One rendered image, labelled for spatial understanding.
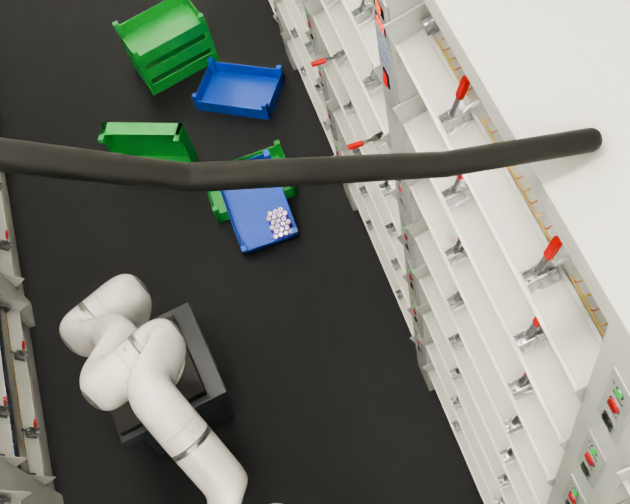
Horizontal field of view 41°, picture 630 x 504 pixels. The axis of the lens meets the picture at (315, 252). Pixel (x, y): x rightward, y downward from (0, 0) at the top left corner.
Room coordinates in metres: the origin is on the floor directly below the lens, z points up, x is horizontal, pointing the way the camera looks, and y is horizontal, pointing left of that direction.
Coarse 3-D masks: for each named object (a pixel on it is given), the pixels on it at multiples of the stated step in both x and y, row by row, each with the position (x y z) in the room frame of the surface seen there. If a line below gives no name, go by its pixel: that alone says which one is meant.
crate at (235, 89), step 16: (224, 64) 2.38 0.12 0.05; (240, 64) 2.35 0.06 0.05; (208, 80) 2.35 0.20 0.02; (224, 80) 2.34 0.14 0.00; (240, 80) 2.31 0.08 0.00; (256, 80) 2.29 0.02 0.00; (272, 80) 2.27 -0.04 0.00; (192, 96) 2.24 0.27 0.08; (208, 96) 2.28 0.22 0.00; (224, 96) 2.26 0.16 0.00; (240, 96) 2.24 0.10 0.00; (256, 96) 2.21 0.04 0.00; (272, 96) 2.14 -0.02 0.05; (224, 112) 2.18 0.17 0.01; (240, 112) 2.14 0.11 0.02; (256, 112) 2.11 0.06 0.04; (272, 112) 2.11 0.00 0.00
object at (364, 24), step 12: (348, 0) 1.20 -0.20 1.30; (360, 0) 1.19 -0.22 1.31; (348, 12) 1.17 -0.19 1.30; (360, 12) 1.14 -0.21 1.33; (372, 12) 1.14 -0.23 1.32; (360, 24) 1.13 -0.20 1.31; (372, 24) 1.12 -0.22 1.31; (360, 36) 1.11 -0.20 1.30; (372, 36) 1.09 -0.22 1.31; (372, 48) 1.07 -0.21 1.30; (372, 60) 1.04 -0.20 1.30
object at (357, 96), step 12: (312, 0) 1.58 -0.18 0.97; (312, 12) 1.58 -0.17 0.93; (324, 12) 1.58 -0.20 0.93; (324, 24) 1.54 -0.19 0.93; (324, 36) 1.51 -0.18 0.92; (336, 36) 1.49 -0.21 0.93; (336, 48) 1.45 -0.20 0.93; (348, 72) 1.37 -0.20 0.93; (348, 84) 1.33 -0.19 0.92; (360, 96) 1.29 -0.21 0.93; (360, 108) 1.25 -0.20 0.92; (360, 120) 1.22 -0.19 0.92; (372, 120) 1.21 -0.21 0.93; (372, 132) 1.18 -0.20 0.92; (372, 144) 1.15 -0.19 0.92; (396, 192) 0.98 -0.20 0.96
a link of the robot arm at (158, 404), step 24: (144, 336) 0.82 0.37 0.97; (168, 336) 0.81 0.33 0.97; (144, 360) 0.75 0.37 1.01; (168, 360) 0.75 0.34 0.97; (144, 384) 0.69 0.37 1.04; (168, 384) 0.68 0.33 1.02; (144, 408) 0.64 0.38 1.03; (168, 408) 0.63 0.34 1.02; (192, 408) 0.64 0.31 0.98; (168, 432) 0.60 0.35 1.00; (192, 432) 0.59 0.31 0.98
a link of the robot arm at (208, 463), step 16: (208, 432) 0.59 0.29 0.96; (192, 448) 0.57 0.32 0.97; (208, 448) 0.56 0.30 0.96; (224, 448) 0.57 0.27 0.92; (192, 464) 0.54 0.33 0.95; (208, 464) 0.54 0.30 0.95; (224, 464) 0.53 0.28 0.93; (240, 464) 0.54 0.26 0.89; (192, 480) 0.53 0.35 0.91; (208, 480) 0.51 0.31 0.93; (224, 480) 0.51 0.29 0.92; (240, 480) 0.51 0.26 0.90; (208, 496) 0.50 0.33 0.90; (224, 496) 0.48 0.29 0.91; (240, 496) 0.48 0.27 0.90
